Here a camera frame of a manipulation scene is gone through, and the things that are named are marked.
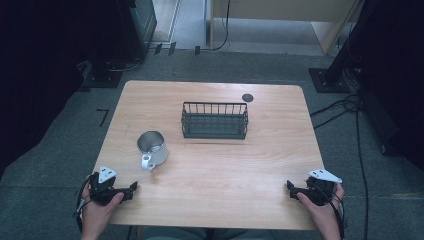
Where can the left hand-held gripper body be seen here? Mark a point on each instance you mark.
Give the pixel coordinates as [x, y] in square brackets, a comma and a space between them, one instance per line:
[101, 191]

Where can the dark cabinet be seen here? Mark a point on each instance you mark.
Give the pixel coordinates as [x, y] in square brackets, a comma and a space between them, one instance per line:
[145, 23]

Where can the light wooden furniture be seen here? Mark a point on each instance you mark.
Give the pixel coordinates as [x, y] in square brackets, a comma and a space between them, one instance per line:
[286, 10]

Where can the dark curtain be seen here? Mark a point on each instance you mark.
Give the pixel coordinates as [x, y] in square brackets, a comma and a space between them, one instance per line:
[36, 76]
[396, 83]

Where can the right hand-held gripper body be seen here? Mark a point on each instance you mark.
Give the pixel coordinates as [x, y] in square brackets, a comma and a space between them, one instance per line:
[320, 191]

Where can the person's left hand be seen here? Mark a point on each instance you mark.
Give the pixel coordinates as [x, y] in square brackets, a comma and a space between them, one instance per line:
[96, 215]

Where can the black metal stand with base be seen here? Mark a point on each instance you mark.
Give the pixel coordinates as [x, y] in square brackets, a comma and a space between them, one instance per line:
[330, 80]
[103, 78]

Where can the dark round disc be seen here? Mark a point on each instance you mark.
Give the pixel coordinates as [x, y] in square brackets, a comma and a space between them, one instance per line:
[247, 97]

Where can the person's right hand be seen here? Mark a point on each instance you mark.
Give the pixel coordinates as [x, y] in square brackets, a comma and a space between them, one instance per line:
[321, 216]

